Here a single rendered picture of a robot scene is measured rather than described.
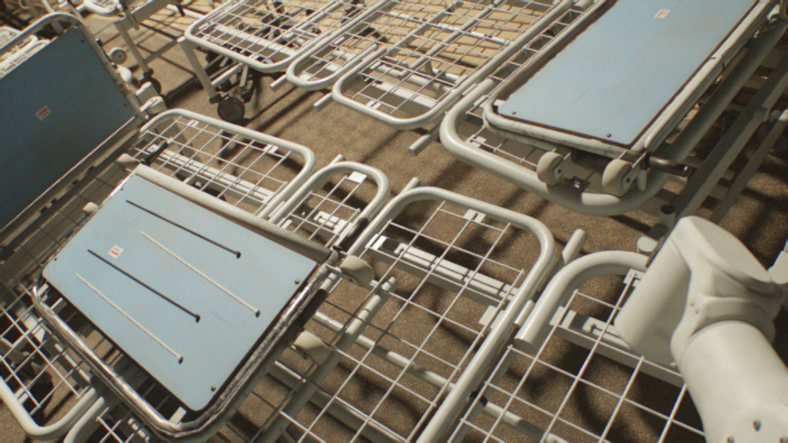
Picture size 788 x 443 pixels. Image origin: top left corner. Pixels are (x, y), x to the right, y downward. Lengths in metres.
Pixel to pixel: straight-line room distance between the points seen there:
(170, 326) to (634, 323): 0.87
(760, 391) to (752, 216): 1.46
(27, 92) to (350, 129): 1.18
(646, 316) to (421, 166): 1.61
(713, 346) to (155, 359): 0.95
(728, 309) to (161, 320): 1.00
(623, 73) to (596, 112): 0.15
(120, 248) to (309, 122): 1.29
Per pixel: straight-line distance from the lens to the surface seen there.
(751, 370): 0.42
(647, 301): 0.53
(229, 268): 1.18
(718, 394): 0.41
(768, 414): 0.32
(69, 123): 1.91
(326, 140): 2.37
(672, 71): 1.33
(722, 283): 0.46
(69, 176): 1.94
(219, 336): 1.10
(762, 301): 0.48
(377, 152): 2.20
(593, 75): 1.36
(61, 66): 1.88
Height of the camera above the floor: 1.33
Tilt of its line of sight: 44 degrees down
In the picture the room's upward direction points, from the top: 21 degrees counter-clockwise
